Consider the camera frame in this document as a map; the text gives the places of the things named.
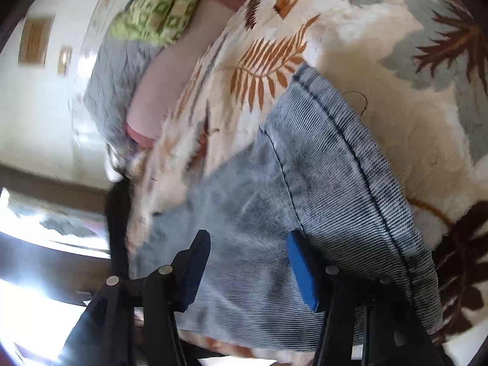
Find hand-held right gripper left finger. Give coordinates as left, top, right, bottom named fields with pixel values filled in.
left=57, top=230, right=211, bottom=366

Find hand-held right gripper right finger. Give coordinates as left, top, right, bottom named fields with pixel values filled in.
left=286, top=232, right=454, bottom=366

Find blue-grey denim pants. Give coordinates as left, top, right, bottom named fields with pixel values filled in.
left=130, top=63, right=445, bottom=351

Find dark hanging cloth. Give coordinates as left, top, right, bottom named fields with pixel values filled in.
left=105, top=181, right=134, bottom=275

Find patterned glass window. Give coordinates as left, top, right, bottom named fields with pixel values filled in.
left=0, top=187, right=111, bottom=256

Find cream leaf-print blanket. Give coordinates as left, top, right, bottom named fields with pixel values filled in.
left=126, top=0, right=488, bottom=366

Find pink bedsheet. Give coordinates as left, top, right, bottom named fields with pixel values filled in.
left=127, top=0, right=252, bottom=149

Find green patterned cloth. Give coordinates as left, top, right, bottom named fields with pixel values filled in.
left=109, top=0, right=212, bottom=44

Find small wooden picture frame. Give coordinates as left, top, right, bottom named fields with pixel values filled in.
left=57, top=46, right=73, bottom=76

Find large wooden picture frame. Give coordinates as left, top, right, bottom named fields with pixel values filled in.
left=18, top=16, right=54, bottom=65

